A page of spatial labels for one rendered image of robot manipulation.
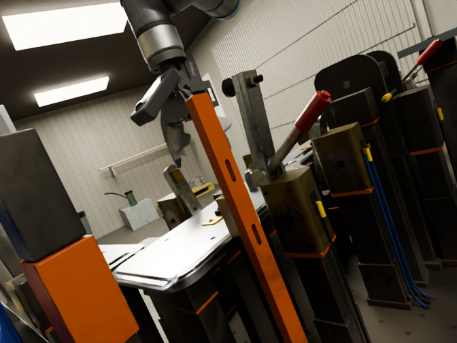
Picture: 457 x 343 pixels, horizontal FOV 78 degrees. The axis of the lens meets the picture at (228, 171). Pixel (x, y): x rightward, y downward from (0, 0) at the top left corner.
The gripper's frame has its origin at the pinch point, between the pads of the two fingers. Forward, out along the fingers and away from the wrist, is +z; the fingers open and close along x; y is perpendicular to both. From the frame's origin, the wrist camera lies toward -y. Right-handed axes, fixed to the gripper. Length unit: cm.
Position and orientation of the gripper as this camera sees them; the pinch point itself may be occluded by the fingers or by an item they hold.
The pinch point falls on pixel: (200, 162)
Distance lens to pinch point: 53.8
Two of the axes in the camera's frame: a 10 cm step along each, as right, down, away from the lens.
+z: 3.7, 9.2, 1.3
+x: -7.0, 1.9, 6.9
